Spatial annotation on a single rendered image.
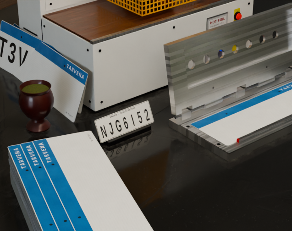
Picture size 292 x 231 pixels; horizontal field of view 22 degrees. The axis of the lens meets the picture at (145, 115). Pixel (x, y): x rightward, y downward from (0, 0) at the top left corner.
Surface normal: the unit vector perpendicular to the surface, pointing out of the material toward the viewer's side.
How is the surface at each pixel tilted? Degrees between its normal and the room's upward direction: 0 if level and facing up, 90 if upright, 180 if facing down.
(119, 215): 0
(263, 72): 79
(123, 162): 0
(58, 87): 69
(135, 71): 90
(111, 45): 90
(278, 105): 0
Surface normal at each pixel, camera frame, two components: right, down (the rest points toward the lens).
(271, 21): 0.61, 0.20
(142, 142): 0.00, -0.88
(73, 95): -0.77, -0.06
